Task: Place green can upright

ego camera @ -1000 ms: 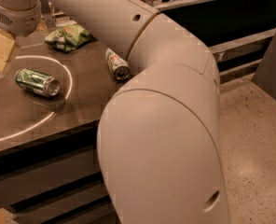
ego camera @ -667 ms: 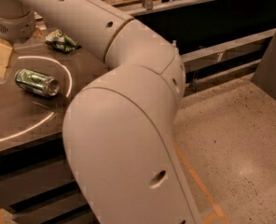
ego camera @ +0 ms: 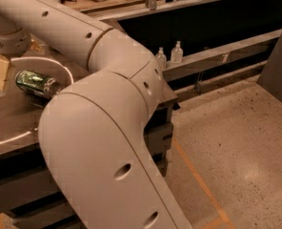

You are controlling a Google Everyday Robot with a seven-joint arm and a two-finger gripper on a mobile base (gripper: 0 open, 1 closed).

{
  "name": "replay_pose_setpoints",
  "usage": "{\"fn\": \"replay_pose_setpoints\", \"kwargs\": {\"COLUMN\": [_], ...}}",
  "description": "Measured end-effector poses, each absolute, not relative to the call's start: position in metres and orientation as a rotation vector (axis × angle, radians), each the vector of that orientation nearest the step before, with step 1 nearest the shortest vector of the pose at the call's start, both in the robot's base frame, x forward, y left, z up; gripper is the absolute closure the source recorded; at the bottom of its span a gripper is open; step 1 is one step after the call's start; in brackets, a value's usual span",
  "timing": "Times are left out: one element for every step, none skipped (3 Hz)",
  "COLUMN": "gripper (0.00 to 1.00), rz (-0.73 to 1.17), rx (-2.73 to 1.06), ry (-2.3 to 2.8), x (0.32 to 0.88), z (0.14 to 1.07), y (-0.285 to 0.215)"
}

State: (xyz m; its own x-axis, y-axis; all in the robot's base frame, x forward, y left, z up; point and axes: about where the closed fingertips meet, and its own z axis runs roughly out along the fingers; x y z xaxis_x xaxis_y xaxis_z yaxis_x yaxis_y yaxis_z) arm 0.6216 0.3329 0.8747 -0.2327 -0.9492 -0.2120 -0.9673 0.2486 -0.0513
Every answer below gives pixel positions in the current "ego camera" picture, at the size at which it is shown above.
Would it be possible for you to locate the clear bottle right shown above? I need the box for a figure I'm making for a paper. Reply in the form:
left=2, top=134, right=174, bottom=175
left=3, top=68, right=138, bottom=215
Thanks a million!
left=171, top=41, right=183, bottom=63

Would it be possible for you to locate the grey slatted table base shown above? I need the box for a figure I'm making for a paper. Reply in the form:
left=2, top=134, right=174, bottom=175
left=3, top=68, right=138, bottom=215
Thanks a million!
left=0, top=89, right=179, bottom=229

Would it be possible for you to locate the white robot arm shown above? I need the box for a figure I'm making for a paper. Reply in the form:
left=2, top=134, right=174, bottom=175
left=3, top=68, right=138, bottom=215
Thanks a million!
left=0, top=0, right=191, bottom=229

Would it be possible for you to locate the clear bottle left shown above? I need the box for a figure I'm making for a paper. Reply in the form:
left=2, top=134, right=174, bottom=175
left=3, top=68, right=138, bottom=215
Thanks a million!
left=155, top=47, right=167, bottom=70

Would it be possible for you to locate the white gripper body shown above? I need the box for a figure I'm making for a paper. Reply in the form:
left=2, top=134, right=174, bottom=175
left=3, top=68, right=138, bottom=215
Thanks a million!
left=0, top=8, right=32, bottom=56

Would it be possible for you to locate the green soda can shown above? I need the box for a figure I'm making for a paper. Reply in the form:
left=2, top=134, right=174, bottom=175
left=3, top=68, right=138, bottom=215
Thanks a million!
left=15, top=70, right=62, bottom=99

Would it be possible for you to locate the clear bottle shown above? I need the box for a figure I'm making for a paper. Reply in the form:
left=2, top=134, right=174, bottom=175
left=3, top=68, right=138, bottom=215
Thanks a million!
left=171, top=41, right=183, bottom=63
left=155, top=47, right=167, bottom=70

